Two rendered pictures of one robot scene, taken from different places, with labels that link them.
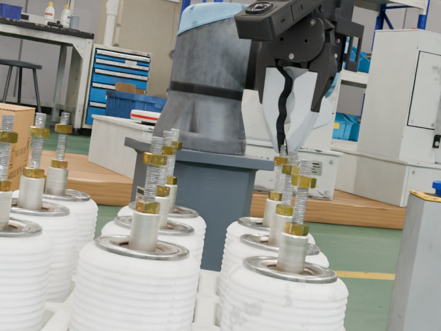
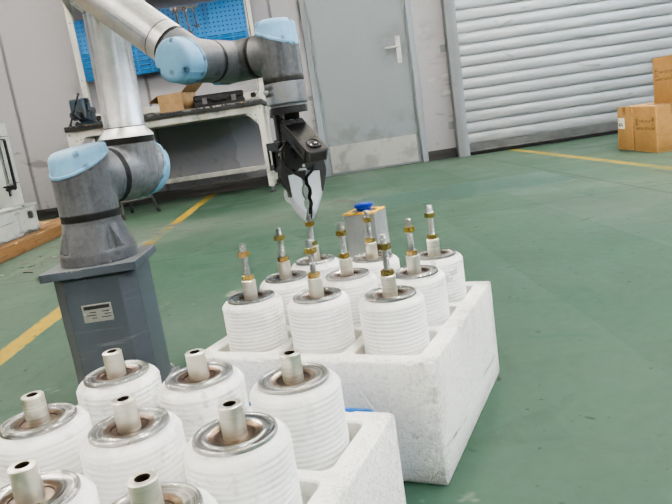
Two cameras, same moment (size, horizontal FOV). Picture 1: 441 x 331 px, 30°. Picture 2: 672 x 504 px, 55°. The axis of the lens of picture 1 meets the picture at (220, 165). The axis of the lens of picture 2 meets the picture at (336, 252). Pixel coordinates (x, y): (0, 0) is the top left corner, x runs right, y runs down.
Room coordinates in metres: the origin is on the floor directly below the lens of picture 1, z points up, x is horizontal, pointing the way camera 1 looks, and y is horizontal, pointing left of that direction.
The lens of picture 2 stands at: (0.30, 1.01, 0.51)
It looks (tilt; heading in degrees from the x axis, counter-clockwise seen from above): 11 degrees down; 296
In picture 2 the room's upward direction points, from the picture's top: 8 degrees counter-clockwise
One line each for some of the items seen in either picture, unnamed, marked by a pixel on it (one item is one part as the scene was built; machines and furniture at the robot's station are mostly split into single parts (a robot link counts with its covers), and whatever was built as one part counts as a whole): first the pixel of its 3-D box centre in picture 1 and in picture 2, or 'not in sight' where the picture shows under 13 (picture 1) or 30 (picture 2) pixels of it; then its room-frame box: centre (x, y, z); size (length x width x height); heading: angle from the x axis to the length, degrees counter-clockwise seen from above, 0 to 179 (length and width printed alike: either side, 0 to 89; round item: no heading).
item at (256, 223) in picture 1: (272, 226); (315, 260); (0.88, -0.07, 0.25); 0.08 x 0.08 x 0.01
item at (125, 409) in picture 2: not in sight; (126, 414); (0.76, 0.59, 0.26); 0.02 x 0.02 x 0.03
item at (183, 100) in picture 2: not in sight; (177, 99); (3.91, -3.70, 0.87); 0.40 x 0.30 x 0.23; 13
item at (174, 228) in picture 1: (154, 226); (347, 275); (0.76, 0.05, 0.25); 0.08 x 0.08 x 0.01
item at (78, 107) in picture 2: not in sight; (82, 110); (4.33, -3.01, 0.87); 0.41 x 0.17 x 0.25; 117
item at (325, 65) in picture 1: (314, 69); (312, 169); (0.86, -0.08, 0.42); 0.05 x 0.02 x 0.09; 52
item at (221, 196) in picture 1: (184, 240); (115, 328); (1.32, 0.04, 0.15); 0.19 x 0.19 x 0.30; 27
